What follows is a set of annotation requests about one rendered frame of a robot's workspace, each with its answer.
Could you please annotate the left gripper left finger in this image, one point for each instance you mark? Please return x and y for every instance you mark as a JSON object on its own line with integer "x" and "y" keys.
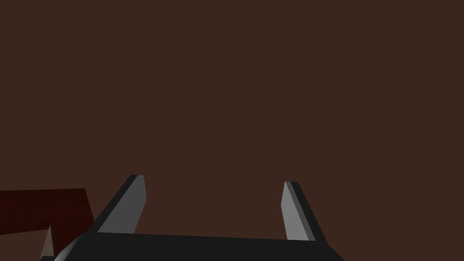
{"x": 125, "y": 210}

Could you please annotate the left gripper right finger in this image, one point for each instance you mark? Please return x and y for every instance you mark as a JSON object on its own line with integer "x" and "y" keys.
{"x": 295, "y": 214}

